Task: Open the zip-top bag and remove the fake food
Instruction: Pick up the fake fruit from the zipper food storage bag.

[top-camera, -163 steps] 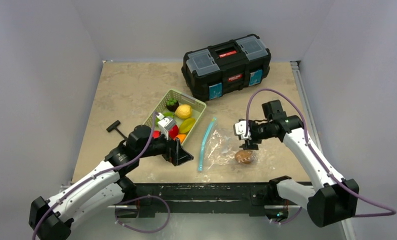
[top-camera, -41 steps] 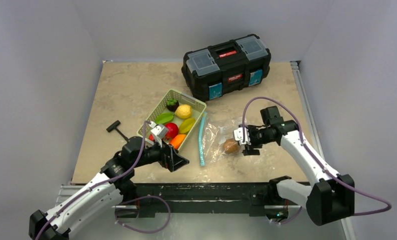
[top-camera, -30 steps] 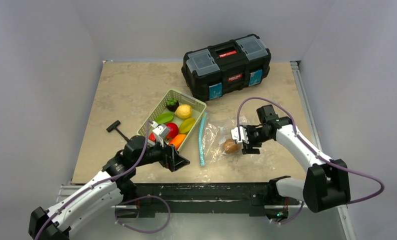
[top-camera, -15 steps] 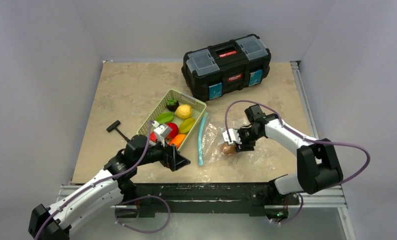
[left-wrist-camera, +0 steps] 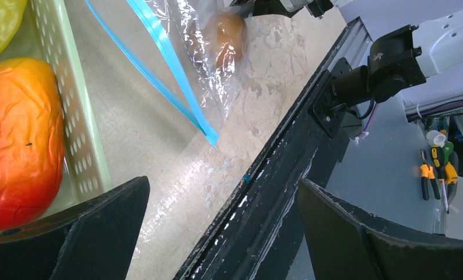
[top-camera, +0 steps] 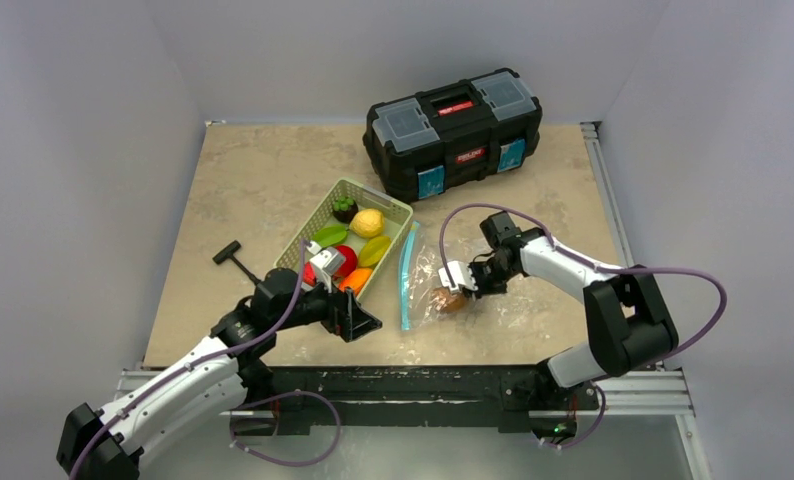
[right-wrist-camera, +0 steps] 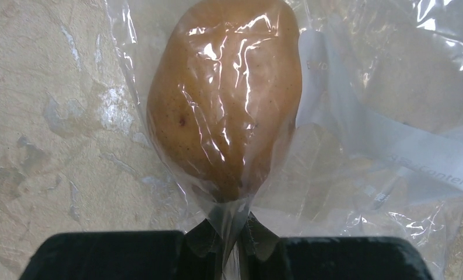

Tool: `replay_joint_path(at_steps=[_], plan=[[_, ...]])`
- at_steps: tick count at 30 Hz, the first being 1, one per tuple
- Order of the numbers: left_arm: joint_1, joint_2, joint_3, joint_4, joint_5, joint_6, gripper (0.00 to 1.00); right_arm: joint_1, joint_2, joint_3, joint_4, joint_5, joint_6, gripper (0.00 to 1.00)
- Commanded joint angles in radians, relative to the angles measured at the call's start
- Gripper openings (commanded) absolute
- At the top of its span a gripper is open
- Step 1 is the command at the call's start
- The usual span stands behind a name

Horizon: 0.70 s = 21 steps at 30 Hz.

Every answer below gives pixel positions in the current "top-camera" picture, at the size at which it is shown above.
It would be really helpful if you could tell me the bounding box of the yellow fake lemon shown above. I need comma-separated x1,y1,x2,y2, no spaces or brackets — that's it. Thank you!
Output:
349,208,385,239

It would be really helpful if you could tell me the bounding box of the dark purple fake mangosteen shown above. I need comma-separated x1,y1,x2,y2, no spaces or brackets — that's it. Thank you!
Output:
332,195,359,224

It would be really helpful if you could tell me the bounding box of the black toolbox with clear lids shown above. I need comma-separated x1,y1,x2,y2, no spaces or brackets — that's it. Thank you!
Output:
362,68,543,204

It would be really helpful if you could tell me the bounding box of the light green perforated plastic basket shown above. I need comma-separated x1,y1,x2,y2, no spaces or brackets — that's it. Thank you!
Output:
274,178,413,300

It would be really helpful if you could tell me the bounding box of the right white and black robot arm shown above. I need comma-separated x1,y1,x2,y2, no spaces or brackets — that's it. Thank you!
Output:
469,212,679,407

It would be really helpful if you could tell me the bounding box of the black T-handle tool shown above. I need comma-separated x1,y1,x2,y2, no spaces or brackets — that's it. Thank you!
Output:
212,240,261,286

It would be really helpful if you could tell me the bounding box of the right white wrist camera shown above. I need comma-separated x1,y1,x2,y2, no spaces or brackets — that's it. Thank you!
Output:
438,260,478,296

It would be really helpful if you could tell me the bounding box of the yellow fake fruit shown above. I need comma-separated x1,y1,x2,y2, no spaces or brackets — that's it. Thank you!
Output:
357,235,392,268

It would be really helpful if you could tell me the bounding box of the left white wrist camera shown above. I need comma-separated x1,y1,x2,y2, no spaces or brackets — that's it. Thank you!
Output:
307,247,344,292

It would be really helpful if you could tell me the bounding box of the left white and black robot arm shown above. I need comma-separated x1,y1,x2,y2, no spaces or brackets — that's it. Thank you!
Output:
56,268,382,479

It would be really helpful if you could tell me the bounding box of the red yellow fake peach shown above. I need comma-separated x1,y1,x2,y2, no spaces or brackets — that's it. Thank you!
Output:
338,268,374,296

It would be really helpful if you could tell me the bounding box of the red fake strawberry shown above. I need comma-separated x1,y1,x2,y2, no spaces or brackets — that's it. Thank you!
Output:
303,262,317,286

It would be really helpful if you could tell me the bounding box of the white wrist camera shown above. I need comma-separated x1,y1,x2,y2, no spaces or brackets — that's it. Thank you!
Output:
438,260,478,296
307,247,344,292

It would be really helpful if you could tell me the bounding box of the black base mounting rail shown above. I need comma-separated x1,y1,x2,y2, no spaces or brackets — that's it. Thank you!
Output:
242,364,600,440

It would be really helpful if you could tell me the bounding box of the brown fake potato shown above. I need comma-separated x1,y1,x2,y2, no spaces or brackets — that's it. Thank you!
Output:
430,287,469,314

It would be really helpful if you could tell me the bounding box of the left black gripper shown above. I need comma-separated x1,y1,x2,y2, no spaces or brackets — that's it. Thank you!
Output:
272,268,380,340

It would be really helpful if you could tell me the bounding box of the green fake fruit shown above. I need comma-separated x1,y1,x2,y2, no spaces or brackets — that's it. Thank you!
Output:
310,224,349,248

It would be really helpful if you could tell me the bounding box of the red fake apple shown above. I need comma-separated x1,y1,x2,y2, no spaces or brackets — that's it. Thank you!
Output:
334,245,358,278

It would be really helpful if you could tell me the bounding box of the clear zip bag blue seal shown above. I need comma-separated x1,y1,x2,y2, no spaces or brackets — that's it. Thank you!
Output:
398,221,481,332

